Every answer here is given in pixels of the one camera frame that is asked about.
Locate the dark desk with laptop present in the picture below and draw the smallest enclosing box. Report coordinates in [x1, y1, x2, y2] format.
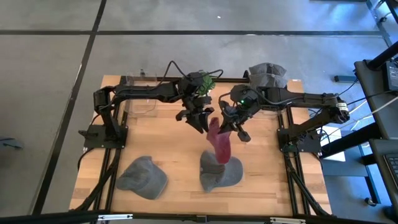
[368, 138, 398, 215]

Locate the black laptop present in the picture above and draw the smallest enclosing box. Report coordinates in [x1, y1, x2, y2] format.
[382, 152, 398, 190]

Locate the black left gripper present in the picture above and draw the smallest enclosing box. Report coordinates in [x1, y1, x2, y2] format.
[175, 93, 216, 135]

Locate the maroon cap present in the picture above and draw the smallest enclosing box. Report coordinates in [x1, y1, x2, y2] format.
[206, 117, 233, 165]

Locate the grey metal cart frame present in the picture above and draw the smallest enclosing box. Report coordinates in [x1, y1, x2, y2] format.
[366, 0, 398, 47]

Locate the white floor cable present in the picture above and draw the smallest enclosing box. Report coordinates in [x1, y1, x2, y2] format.
[345, 95, 398, 129]

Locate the black aluminium table frame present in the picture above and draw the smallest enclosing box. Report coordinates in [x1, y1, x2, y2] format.
[0, 75, 398, 224]

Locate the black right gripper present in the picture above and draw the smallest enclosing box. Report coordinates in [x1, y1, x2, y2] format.
[218, 101, 252, 143]

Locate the dark box device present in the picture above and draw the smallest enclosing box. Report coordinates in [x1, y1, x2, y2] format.
[385, 60, 398, 91]

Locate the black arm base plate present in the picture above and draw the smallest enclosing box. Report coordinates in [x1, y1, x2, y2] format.
[277, 127, 323, 154]
[78, 124, 129, 150]

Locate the black desk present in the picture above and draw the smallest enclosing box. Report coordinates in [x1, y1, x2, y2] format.
[353, 58, 398, 141]

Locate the green potted plant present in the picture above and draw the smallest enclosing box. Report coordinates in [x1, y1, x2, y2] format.
[198, 70, 216, 96]

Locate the black floor stand foot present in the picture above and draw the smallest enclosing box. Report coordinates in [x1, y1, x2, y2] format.
[334, 75, 358, 83]

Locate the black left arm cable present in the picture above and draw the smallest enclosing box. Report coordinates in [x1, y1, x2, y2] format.
[157, 60, 224, 91]

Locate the silver metal bracket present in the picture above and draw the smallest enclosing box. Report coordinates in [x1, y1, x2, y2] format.
[97, 213, 134, 222]
[269, 217, 307, 224]

